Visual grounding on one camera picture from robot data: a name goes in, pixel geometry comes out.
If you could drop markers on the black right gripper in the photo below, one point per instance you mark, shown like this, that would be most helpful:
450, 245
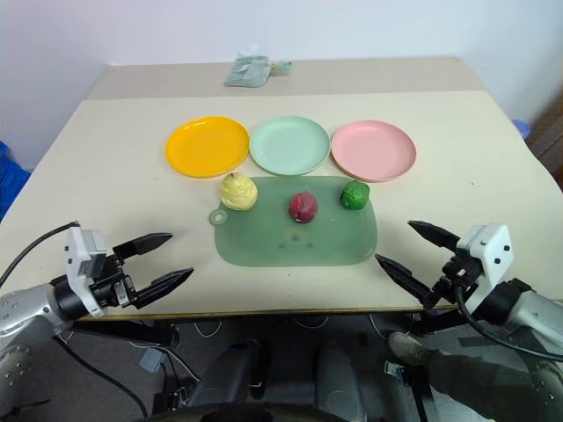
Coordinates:
459, 272

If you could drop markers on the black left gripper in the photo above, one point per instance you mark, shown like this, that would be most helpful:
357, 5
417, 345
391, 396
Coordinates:
113, 283

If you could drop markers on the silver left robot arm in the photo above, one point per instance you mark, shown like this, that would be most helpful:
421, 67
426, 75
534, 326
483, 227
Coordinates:
26, 305

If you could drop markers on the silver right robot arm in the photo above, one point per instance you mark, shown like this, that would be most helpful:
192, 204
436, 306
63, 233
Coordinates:
542, 313

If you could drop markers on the green toy vegetable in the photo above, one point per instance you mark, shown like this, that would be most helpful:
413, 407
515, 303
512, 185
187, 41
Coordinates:
354, 196

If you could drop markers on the pink plate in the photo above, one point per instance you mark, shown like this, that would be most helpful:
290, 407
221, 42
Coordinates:
374, 151

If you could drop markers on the red toy onion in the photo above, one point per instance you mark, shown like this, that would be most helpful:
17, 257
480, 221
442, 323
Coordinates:
302, 207

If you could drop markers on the yellow plate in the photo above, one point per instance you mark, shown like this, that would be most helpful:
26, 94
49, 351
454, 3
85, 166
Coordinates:
206, 147

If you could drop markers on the mint green plate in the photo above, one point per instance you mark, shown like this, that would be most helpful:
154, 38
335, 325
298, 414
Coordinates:
289, 145

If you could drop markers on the grey shoe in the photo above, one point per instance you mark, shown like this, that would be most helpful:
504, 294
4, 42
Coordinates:
405, 347

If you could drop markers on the small grey box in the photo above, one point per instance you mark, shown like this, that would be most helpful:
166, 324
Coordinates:
151, 360

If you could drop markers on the pale yellow cabbage toy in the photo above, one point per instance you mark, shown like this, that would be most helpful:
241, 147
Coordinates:
238, 193

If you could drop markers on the green translucent cutting mat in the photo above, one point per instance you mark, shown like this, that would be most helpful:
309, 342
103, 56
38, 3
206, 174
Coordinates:
308, 246

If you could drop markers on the dark trouser leg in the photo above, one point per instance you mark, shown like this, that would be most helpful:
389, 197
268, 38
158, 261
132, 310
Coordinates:
470, 367

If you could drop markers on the dark rounded shape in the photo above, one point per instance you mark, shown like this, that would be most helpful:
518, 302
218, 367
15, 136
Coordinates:
233, 373

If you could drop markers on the folded pale green cloth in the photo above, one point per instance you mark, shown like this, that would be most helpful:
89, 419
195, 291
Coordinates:
245, 71

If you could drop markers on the black table frame bar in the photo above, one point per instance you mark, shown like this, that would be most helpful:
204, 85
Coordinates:
127, 332
433, 320

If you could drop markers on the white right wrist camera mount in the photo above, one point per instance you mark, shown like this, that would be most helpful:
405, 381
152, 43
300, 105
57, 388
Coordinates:
490, 250

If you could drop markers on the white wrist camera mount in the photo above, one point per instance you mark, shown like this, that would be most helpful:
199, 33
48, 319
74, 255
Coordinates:
490, 250
81, 257

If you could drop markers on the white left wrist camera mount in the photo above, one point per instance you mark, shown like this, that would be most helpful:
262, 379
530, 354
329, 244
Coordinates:
81, 257

